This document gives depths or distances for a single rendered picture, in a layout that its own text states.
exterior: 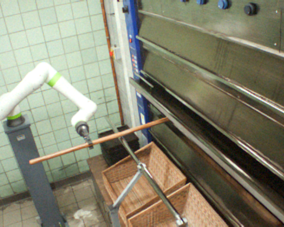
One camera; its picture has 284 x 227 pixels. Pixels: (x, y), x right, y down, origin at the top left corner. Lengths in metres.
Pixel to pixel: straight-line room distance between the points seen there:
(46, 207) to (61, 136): 0.82
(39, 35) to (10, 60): 0.35
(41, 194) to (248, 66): 2.14
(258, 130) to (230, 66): 0.30
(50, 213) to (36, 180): 0.40
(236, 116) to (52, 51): 2.06
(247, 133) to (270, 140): 0.14
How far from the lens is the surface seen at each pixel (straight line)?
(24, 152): 2.65
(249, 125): 1.42
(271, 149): 1.33
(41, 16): 3.02
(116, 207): 1.92
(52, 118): 3.31
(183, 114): 1.81
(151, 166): 2.66
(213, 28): 1.49
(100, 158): 2.99
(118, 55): 2.87
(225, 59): 1.43
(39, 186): 2.85
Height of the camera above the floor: 2.27
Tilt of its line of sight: 28 degrees down
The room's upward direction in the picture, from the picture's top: 8 degrees counter-clockwise
